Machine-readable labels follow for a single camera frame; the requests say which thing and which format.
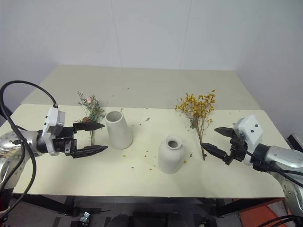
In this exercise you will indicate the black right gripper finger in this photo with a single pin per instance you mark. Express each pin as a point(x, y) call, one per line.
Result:
point(215, 150)
point(225, 131)

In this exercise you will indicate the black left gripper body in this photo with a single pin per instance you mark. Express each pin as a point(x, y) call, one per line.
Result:
point(62, 142)

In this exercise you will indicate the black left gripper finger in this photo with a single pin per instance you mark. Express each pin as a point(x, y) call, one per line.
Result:
point(88, 126)
point(91, 150)

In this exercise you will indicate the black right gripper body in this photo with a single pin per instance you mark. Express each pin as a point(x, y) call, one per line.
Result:
point(236, 150)

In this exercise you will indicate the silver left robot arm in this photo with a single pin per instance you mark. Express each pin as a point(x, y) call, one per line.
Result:
point(14, 146)

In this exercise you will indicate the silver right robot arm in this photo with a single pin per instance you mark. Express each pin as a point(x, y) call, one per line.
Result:
point(279, 160)

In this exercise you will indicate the tall white cylinder vase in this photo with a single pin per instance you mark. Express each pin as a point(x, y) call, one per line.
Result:
point(118, 130)

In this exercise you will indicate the white narrow-neck bottle vase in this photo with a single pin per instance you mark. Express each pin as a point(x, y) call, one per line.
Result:
point(171, 156)

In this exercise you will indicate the green pink dried flower sprig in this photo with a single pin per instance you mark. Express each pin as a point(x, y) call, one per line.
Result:
point(91, 111)

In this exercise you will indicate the yellow dried flower bunch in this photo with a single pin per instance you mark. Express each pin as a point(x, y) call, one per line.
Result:
point(200, 106)

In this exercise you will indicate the orange floor mat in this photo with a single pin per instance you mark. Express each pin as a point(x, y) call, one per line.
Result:
point(262, 214)

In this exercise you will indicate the dark rounded robot foot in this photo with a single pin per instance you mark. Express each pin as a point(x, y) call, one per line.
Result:
point(119, 221)

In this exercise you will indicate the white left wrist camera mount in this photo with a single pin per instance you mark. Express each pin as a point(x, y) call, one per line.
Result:
point(52, 125)

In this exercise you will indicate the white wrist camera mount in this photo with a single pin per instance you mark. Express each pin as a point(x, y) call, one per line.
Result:
point(251, 134)
point(52, 125)

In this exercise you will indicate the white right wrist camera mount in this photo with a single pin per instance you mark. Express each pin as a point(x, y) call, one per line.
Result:
point(251, 134)

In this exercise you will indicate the black table frame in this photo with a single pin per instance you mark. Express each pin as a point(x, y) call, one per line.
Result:
point(142, 203)

